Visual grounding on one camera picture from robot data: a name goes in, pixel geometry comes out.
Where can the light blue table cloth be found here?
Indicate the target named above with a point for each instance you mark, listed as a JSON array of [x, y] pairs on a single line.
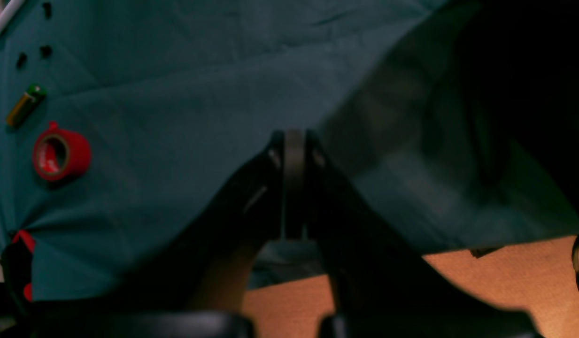
[[457, 120]]

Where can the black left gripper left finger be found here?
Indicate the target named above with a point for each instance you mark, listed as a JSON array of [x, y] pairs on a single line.
[[194, 287]]

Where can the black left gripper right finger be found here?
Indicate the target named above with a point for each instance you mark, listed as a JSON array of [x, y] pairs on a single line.
[[382, 287]]

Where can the red tape roll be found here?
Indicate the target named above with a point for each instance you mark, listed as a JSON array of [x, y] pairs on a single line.
[[61, 154]]

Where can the black white marker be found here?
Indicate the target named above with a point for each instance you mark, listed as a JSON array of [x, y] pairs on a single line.
[[8, 12]]

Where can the orange black tool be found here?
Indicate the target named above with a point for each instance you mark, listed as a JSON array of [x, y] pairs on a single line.
[[17, 265]]

